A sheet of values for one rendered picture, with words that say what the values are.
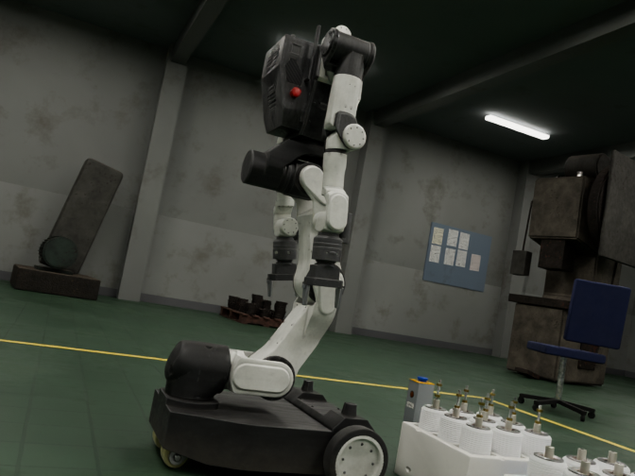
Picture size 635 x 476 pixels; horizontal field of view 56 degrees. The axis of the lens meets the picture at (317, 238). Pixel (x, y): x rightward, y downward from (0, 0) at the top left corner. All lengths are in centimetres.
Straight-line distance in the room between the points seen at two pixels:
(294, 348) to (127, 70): 783
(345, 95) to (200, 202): 757
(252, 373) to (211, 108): 789
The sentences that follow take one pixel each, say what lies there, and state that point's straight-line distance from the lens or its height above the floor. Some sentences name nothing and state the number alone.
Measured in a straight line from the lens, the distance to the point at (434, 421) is 216.
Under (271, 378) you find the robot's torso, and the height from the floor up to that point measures 29.
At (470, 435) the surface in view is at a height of 23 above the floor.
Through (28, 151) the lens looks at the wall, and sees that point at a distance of 919.
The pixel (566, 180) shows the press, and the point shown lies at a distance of 847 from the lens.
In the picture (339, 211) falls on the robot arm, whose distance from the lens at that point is 176.
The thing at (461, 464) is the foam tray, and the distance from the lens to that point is 195.
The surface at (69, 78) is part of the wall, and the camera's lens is 939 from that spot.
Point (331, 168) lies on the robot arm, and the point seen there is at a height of 95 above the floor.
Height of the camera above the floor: 57
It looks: 5 degrees up
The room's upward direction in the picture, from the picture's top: 10 degrees clockwise
